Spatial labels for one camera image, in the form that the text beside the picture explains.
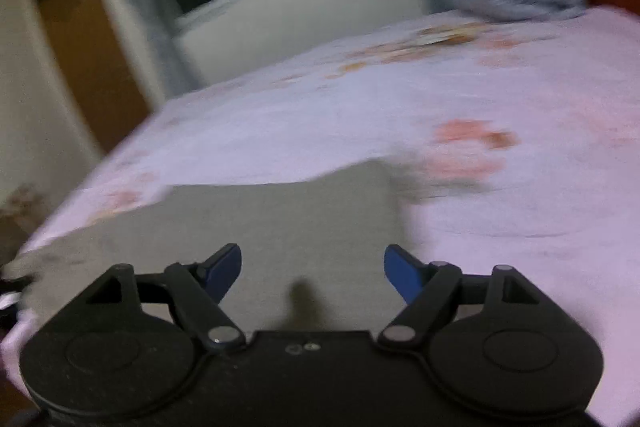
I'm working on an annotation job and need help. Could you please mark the grey pants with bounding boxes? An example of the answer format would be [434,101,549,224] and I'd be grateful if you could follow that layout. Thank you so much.
[6,161,405,332]

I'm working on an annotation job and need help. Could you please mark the wooden chair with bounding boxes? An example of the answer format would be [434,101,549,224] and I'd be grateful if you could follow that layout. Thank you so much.
[0,184,51,267]

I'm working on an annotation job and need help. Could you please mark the pink floral bed sheet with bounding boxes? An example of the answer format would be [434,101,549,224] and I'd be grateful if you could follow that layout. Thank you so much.
[1,8,639,426]

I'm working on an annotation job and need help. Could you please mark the brown wooden door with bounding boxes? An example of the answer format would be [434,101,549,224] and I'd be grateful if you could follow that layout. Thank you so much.
[35,0,151,153]

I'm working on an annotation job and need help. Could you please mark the left grey curtain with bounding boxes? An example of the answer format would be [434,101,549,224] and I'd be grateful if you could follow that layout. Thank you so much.
[110,0,203,102]

